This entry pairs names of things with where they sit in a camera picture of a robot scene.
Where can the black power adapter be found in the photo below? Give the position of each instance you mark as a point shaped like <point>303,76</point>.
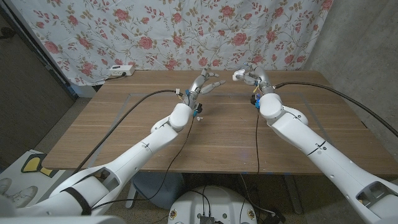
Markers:
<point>275,217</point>

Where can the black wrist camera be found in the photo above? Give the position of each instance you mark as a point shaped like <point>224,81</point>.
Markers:
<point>255,100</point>
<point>199,109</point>

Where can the grey table leg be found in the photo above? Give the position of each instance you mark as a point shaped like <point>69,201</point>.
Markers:
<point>293,194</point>

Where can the white robot torso edge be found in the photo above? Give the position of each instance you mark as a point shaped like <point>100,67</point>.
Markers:
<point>62,220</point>

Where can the white yellow black floor mat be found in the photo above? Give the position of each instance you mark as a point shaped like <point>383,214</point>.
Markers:
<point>31,165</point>

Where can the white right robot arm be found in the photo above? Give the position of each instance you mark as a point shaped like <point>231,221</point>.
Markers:
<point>326,158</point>

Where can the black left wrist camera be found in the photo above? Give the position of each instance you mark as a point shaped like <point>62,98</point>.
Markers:
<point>199,109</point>

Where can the white table leg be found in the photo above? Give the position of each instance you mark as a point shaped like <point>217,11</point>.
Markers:
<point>131,195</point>

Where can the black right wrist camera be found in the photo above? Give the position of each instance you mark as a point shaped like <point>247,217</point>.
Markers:
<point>255,100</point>

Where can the white AirPods case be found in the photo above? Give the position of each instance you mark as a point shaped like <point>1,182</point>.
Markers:
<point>238,74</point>

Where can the white shoe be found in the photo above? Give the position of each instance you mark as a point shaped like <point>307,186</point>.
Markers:
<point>4,186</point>
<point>23,196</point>

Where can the white robot torso base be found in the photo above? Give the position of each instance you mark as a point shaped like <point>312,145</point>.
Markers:
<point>214,202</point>

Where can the floral backdrop cloth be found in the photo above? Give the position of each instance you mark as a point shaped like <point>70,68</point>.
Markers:
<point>186,31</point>

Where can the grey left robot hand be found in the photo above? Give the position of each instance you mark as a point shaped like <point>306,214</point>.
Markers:
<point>197,87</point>

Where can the white power strip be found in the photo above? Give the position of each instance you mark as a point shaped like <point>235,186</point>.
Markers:
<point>122,71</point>

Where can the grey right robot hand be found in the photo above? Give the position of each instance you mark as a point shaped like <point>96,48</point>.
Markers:
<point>261,77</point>

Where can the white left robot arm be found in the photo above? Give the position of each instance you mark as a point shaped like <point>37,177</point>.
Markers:
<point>133,155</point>

